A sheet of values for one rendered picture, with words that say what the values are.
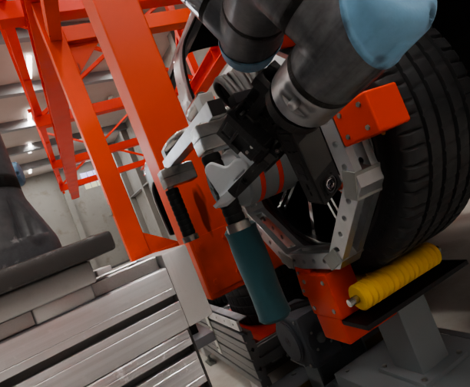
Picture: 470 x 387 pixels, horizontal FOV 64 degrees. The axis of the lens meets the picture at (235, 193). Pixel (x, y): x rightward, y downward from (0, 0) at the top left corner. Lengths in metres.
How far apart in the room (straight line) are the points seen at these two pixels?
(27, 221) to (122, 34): 1.10
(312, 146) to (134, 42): 1.11
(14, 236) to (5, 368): 0.12
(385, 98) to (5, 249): 0.56
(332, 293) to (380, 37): 0.69
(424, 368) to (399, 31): 0.92
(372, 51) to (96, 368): 0.38
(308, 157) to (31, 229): 0.31
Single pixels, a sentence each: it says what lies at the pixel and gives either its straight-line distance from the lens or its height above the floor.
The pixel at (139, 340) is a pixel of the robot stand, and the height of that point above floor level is 0.70.
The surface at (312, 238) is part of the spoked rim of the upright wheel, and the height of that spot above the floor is 0.63.
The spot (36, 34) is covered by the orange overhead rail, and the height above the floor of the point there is 2.98.
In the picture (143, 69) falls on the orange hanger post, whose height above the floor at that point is 1.36.
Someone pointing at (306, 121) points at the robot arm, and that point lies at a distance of 0.39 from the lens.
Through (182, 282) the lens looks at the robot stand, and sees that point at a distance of 0.45.
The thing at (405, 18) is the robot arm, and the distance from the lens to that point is 0.30.
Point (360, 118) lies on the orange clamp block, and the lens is 0.66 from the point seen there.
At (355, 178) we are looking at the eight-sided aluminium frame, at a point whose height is 0.76.
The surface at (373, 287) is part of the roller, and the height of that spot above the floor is 0.52.
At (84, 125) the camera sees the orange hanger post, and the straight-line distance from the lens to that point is 3.38.
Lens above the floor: 0.79
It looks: 2 degrees up
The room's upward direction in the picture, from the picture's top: 22 degrees counter-clockwise
